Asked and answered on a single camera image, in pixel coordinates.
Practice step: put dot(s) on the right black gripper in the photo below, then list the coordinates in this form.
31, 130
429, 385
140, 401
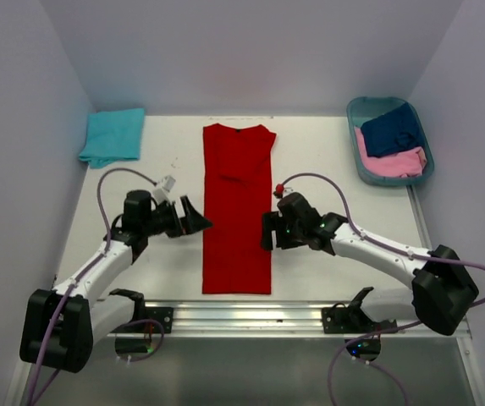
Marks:
273, 221

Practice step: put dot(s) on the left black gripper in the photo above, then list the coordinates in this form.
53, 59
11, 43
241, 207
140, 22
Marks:
192, 222

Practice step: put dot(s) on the red t shirt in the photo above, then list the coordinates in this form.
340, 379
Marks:
237, 192

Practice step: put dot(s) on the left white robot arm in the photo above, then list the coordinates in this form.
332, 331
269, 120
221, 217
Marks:
92, 283

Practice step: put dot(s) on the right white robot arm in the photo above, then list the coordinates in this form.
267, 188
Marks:
437, 290

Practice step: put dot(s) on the folded teal t shirt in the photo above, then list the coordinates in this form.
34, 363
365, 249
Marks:
113, 136

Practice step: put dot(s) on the teal plastic basket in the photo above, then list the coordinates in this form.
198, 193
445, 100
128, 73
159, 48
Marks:
365, 108

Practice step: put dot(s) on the pink t shirt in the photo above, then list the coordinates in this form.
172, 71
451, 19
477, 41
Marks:
405, 164

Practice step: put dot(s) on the navy blue t shirt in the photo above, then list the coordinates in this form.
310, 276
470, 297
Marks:
393, 132

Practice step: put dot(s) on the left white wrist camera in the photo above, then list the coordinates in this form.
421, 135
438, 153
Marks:
161, 191

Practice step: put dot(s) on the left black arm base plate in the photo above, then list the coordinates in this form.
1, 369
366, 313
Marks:
163, 315

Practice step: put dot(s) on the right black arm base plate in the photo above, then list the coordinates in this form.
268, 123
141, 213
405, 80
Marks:
342, 319

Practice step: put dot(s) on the aluminium mounting rail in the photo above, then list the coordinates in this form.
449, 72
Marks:
246, 319

